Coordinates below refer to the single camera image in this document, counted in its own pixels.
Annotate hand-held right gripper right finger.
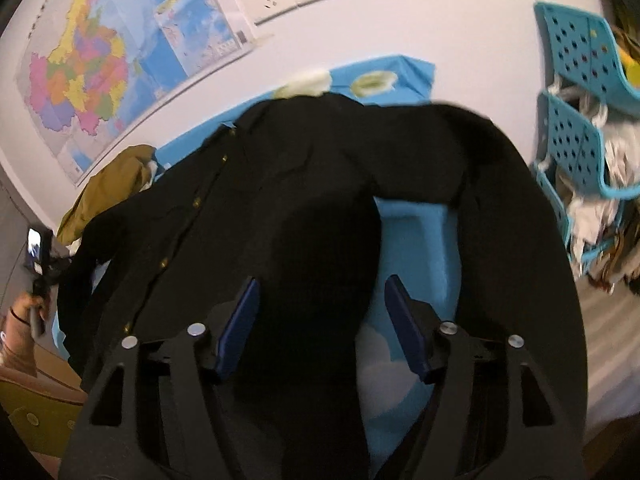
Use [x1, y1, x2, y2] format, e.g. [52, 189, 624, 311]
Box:
[384, 274, 586, 480]

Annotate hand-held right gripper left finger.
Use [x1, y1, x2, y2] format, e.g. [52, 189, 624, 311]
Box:
[59, 275, 261, 480]

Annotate black coat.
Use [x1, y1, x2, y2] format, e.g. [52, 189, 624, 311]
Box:
[56, 92, 588, 480]

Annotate person's left forearm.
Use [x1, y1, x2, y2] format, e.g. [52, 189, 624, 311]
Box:
[0, 327, 41, 378]

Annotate white crumpled clothes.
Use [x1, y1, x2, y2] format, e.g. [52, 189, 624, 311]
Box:
[550, 80, 640, 291]

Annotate person's left hand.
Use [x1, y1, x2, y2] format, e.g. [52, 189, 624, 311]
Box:
[9, 294, 51, 341]

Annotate blue printed bedsheet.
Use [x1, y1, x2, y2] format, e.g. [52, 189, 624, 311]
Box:
[52, 54, 463, 480]

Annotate olive yellow garment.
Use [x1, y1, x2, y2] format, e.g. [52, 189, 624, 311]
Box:
[56, 144, 158, 246]

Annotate blue perforated plastic rack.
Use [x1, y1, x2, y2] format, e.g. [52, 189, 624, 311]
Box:
[530, 1, 640, 281]

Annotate colourful wall map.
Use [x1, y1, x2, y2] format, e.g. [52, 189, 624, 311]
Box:
[14, 0, 273, 188]

